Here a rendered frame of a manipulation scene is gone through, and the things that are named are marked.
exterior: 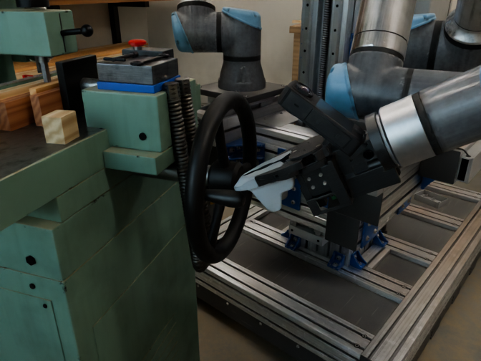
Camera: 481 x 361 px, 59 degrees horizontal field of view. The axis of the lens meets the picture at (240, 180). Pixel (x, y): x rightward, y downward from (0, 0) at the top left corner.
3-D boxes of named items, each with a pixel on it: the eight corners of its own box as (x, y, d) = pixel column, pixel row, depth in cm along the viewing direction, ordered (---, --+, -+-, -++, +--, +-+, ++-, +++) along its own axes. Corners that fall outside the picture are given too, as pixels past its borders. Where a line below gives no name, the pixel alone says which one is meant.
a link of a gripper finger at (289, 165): (255, 192, 54) (318, 167, 50) (250, 181, 53) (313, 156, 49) (265, 177, 58) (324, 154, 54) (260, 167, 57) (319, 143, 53)
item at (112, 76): (154, 94, 63) (151, 55, 60) (91, 88, 66) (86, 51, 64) (191, 77, 74) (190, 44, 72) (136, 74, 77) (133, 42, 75)
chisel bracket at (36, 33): (53, 66, 70) (43, 11, 66) (-13, 62, 74) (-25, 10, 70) (81, 60, 76) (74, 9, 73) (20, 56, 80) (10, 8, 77)
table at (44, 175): (62, 250, 47) (52, 202, 44) (-129, 208, 55) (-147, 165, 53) (239, 111, 99) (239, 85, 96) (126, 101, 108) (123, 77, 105)
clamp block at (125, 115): (160, 154, 65) (155, 96, 61) (86, 145, 69) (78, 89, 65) (199, 127, 78) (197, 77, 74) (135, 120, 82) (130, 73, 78)
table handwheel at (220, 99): (269, 92, 81) (258, 233, 88) (175, 84, 87) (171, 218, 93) (212, 92, 54) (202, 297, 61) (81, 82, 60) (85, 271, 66)
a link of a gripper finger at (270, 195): (244, 225, 58) (303, 205, 54) (223, 189, 57) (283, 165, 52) (250, 215, 61) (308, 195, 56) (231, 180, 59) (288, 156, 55)
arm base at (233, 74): (239, 79, 144) (239, 49, 140) (275, 85, 135) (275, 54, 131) (207, 87, 134) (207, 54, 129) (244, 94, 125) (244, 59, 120)
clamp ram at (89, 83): (101, 119, 70) (93, 64, 66) (64, 116, 72) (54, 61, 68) (131, 107, 77) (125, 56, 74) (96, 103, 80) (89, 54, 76)
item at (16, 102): (11, 131, 66) (4, 103, 64) (0, 130, 66) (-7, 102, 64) (100, 98, 85) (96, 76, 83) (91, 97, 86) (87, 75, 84)
